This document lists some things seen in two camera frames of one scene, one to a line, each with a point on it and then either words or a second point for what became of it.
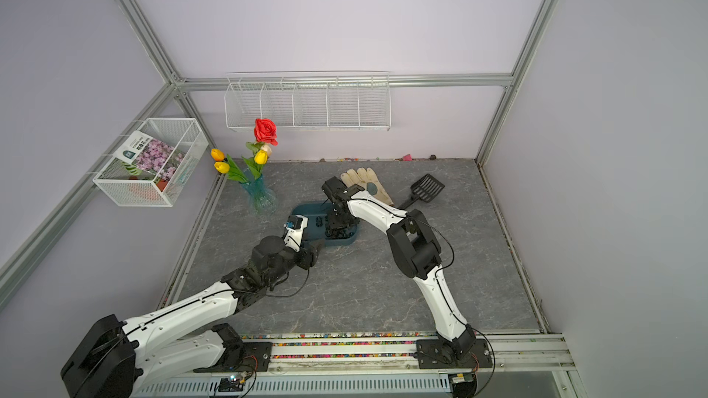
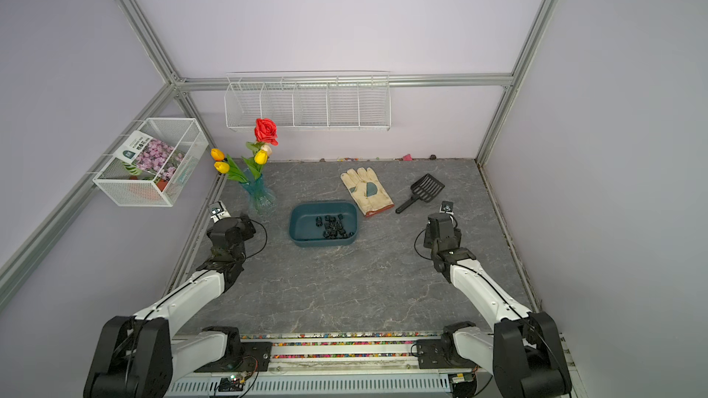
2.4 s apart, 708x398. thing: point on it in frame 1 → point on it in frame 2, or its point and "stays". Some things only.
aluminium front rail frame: x=369 y=366 stays
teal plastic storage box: x=314 y=229 stays
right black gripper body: x=336 y=218 → x=428 y=242
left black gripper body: x=304 y=258 → x=246 y=229
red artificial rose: x=265 y=131 stays
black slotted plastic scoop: x=427 y=188 stays
